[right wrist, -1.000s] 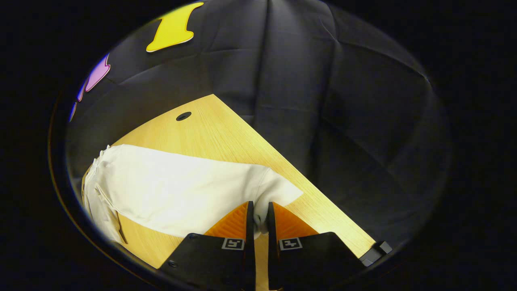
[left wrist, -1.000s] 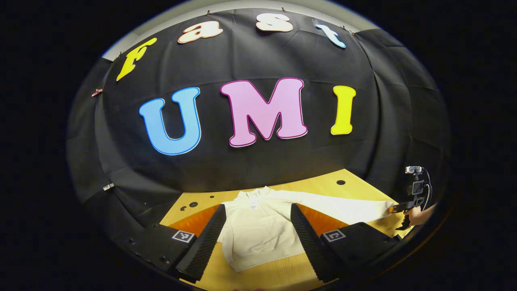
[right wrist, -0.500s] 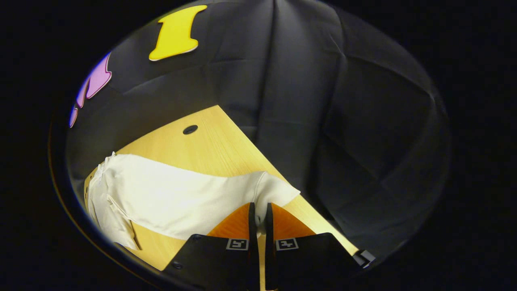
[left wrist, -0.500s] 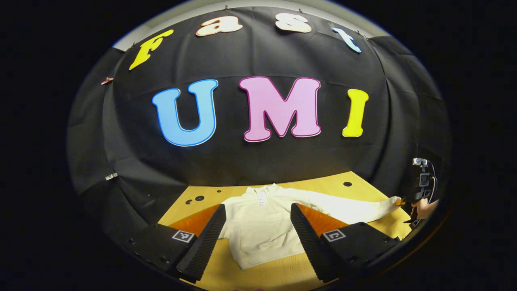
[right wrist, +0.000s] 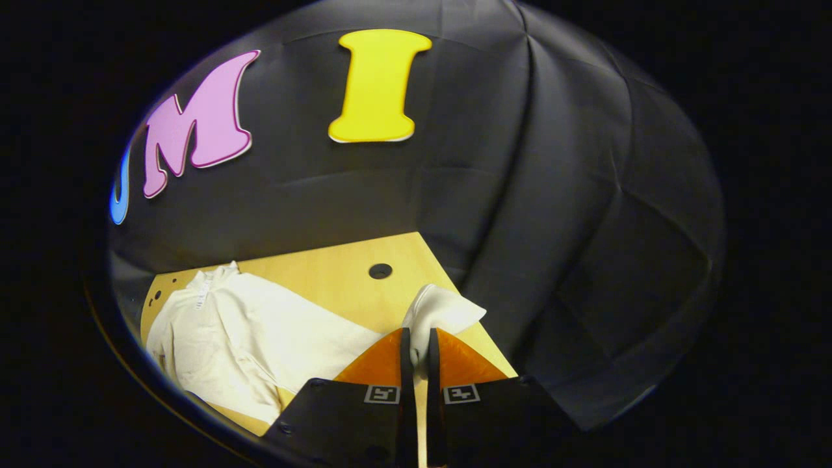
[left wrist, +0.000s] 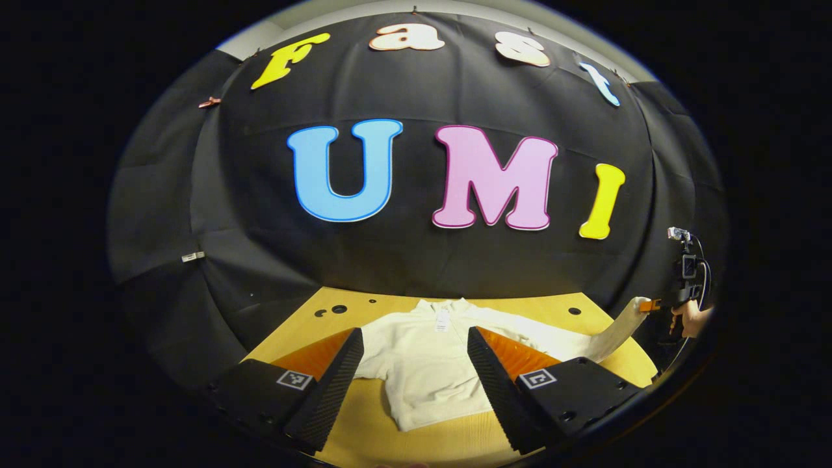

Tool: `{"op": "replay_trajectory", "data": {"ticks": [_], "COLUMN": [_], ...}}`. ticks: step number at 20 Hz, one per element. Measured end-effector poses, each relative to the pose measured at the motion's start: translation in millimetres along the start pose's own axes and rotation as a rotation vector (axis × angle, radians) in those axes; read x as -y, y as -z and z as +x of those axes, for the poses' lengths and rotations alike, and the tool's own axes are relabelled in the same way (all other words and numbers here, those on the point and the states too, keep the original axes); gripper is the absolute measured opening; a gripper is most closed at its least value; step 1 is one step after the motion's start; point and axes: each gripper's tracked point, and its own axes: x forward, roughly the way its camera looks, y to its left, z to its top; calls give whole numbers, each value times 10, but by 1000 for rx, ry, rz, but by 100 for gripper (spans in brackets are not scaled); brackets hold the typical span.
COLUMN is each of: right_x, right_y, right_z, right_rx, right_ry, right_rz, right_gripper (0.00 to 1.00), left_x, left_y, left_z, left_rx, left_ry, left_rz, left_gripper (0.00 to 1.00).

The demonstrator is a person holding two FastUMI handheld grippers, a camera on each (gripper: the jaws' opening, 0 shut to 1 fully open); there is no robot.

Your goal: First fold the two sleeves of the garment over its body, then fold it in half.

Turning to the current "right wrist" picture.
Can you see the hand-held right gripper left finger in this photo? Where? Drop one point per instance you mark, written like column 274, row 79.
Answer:
column 407, row 422

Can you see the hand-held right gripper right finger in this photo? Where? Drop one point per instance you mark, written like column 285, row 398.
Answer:
column 434, row 422

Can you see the white sweatshirt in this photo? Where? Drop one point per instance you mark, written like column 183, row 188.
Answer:
column 260, row 338

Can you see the black backdrop cloth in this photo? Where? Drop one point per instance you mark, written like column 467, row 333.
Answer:
column 552, row 195

